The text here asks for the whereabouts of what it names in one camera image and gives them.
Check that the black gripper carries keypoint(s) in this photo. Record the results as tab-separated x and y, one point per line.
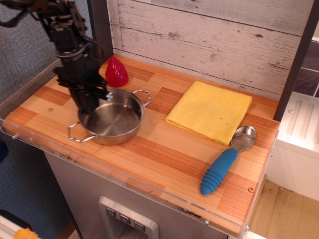
80	74

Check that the white toy sink unit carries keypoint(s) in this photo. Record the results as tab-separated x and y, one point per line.
294	160

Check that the red plastic cone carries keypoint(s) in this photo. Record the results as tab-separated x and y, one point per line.
116	73

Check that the stainless steel pot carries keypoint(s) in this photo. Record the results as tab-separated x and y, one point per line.
113	120

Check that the silver dispenser button panel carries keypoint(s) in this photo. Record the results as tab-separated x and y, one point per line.
121	222

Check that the blue handled metal spoon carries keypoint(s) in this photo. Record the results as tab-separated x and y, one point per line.
243	139

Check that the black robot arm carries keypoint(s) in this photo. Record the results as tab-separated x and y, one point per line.
61	20

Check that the grey toy fridge cabinet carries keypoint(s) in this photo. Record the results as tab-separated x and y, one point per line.
82	188

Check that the yellow object bottom left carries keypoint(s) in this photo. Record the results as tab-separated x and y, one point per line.
25	234

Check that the yellow folded cloth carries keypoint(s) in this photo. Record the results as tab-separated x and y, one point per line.
210	111

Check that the dark vertical post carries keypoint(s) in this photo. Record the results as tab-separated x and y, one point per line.
298	60

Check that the clear acrylic table guard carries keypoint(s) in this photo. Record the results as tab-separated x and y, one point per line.
161	163

